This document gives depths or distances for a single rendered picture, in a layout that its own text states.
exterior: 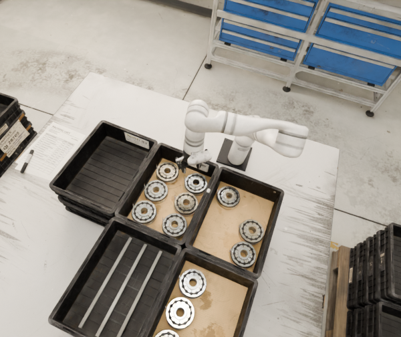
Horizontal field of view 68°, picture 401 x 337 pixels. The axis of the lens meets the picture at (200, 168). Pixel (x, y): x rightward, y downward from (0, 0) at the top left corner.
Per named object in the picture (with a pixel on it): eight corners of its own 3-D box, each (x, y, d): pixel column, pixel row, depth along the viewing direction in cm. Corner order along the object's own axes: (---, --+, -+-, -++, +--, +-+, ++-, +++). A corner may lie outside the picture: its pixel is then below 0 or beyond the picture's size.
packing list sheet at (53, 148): (49, 121, 166) (49, 120, 166) (87, 133, 164) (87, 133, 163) (11, 167, 149) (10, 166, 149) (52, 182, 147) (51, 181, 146)
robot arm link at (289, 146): (305, 162, 95) (272, 146, 119) (314, 133, 93) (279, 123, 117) (279, 156, 93) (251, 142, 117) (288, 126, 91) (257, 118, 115)
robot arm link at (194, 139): (187, 125, 109) (182, 144, 104) (189, 94, 96) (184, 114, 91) (206, 129, 109) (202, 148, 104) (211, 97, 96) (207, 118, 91)
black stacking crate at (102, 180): (106, 135, 151) (101, 120, 141) (159, 156, 147) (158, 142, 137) (57, 199, 130) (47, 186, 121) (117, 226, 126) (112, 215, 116)
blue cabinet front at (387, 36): (302, 63, 273) (329, 1, 226) (381, 85, 266) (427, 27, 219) (301, 65, 272) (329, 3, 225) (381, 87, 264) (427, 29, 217)
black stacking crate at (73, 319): (117, 227, 126) (112, 216, 116) (181, 255, 122) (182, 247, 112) (57, 325, 105) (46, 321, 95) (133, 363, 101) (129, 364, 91)
